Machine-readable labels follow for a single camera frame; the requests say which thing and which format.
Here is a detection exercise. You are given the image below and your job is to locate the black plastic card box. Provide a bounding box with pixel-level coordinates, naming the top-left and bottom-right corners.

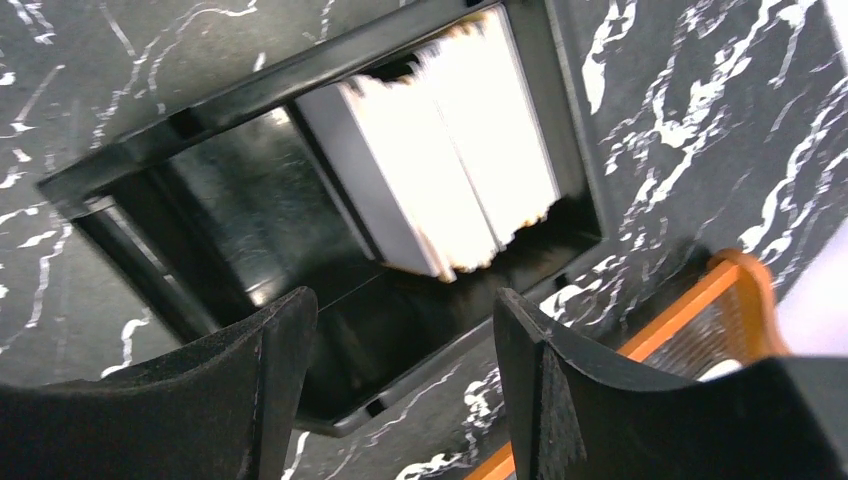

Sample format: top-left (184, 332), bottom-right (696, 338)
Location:
top-left (37, 1), bottom-right (613, 437)

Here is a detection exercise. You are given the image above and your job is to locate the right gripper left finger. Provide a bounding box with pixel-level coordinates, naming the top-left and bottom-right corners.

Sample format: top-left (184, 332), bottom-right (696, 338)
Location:
top-left (1, 287), bottom-right (317, 479)

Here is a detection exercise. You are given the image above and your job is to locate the orange wooden tiered rack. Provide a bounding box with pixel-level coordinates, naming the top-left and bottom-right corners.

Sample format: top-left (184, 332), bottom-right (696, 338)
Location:
top-left (473, 249), bottom-right (788, 479)

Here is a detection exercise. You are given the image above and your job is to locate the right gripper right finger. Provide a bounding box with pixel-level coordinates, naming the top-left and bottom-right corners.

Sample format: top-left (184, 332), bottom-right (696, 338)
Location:
top-left (493, 288), bottom-right (847, 479)

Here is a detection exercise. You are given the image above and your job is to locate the stack of cards in box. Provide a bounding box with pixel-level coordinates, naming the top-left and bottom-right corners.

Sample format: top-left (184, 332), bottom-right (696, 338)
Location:
top-left (296, 6), bottom-right (562, 282)

